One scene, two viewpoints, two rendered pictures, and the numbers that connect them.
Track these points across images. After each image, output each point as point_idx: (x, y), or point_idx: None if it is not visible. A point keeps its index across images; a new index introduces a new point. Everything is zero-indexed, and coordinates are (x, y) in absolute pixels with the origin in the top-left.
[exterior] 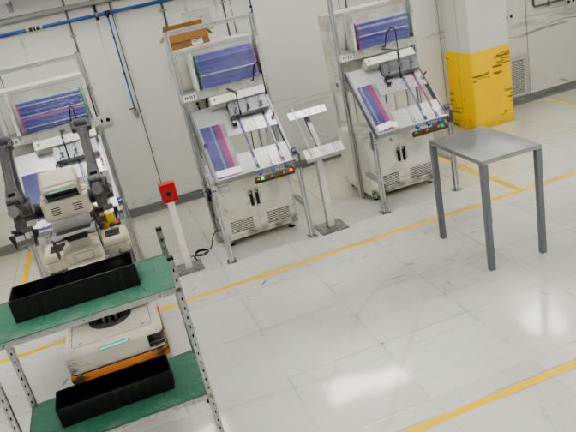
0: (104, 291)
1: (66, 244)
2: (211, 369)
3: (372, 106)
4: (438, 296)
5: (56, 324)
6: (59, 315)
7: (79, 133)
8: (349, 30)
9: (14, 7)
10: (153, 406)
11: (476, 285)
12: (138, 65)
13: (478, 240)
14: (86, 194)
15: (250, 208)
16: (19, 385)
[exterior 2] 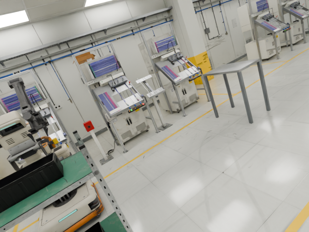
0: (30, 191)
1: (25, 161)
2: (130, 213)
3: (169, 72)
4: (235, 140)
5: None
6: None
7: (14, 86)
8: (152, 45)
9: (5, 65)
10: None
11: (249, 130)
12: (68, 81)
13: (234, 114)
14: (29, 126)
15: (128, 126)
16: None
